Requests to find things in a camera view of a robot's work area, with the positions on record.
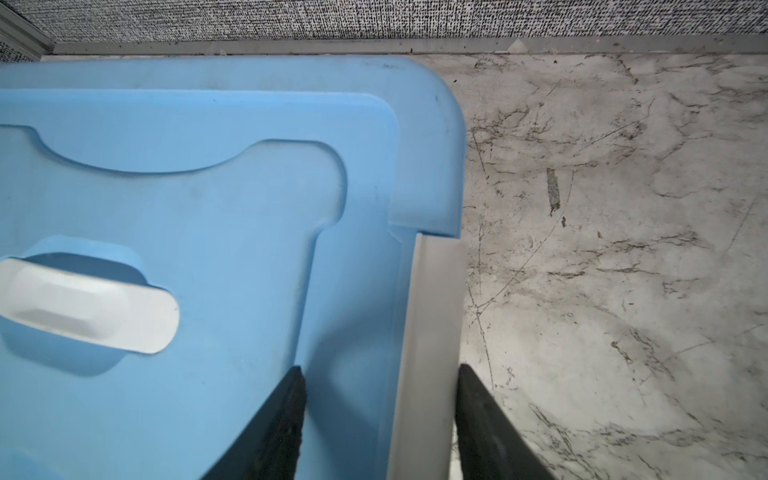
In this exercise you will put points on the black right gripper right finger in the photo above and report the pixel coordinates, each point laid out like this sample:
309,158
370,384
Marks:
489,446

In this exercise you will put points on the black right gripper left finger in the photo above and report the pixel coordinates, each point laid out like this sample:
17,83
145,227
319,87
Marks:
269,445

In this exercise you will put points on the white plastic storage bin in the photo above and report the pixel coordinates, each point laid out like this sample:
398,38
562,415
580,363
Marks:
425,404

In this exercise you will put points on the blue plastic bin lid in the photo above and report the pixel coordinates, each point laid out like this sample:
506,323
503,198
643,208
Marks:
177,233

